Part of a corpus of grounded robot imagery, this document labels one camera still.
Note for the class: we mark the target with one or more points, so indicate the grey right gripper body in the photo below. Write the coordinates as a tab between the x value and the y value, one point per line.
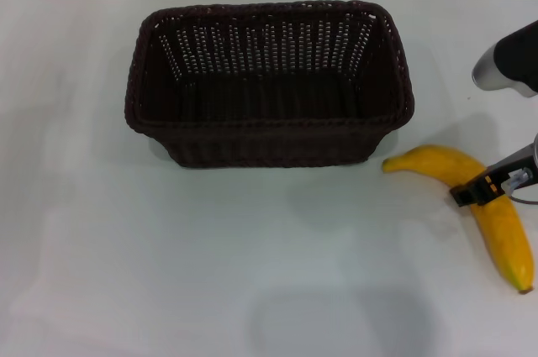
519	168

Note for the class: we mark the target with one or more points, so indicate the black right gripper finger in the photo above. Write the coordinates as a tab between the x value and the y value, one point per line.
479	191

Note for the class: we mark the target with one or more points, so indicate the yellow banana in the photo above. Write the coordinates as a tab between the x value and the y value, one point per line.
504	231

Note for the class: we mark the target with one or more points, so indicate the dark brown woven basket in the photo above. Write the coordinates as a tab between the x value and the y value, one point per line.
269	143

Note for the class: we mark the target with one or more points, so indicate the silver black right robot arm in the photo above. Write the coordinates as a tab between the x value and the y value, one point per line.
510	59

